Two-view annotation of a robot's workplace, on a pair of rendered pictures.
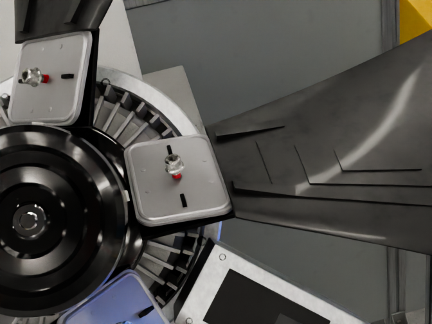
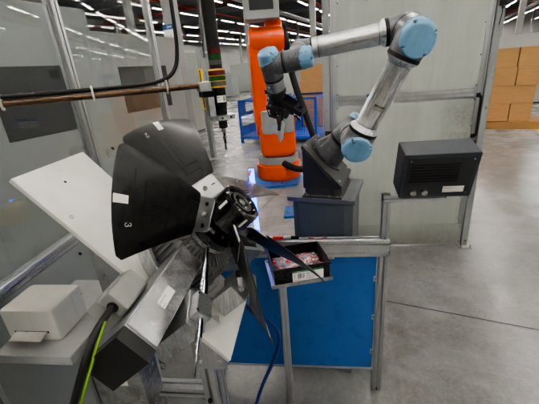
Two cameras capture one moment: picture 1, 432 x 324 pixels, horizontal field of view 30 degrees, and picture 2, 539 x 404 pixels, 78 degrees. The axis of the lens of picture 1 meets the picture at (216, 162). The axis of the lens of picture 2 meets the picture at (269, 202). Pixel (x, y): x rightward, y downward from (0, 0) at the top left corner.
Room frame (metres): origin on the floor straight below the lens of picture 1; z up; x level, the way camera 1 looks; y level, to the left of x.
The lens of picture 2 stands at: (0.12, 0.91, 1.55)
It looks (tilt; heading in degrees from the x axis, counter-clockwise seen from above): 22 degrees down; 283
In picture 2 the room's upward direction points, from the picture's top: 5 degrees counter-clockwise
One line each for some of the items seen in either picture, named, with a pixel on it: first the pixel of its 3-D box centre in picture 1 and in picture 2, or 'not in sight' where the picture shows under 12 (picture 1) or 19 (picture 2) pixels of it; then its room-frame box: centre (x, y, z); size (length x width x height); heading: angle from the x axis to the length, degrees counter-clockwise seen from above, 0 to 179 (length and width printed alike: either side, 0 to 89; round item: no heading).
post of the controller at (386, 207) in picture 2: not in sight; (385, 216); (-0.06, -0.38, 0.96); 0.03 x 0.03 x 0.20; 5
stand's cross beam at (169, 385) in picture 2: not in sight; (183, 387); (0.64, 0.18, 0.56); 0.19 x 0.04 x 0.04; 5
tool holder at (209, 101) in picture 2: not in sight; (216, 100); (0.44, 0.04, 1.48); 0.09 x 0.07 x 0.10; 40
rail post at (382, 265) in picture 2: not in sight; (378, 326); (-0.06, -0.38, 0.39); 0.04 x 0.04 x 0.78; 5
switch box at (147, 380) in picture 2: not in sight; (127, 372); (0.75, 0.28, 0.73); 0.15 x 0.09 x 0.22; 5
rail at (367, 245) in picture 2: not in sight; (281, 247); (0.36, -0.34, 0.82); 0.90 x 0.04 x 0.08; 5
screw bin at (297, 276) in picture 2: not in sight; (297, 262); (0.28, -0.18, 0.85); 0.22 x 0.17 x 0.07; 21
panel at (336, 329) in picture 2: not in sight; (286, 314); (0.36, -0.34, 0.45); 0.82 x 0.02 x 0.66; 5
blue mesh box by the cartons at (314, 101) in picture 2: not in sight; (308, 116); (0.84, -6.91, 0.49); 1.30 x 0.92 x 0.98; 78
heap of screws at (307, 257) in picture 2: not in sight; (297, 264); (0.28, -0.18, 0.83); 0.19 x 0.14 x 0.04; 21
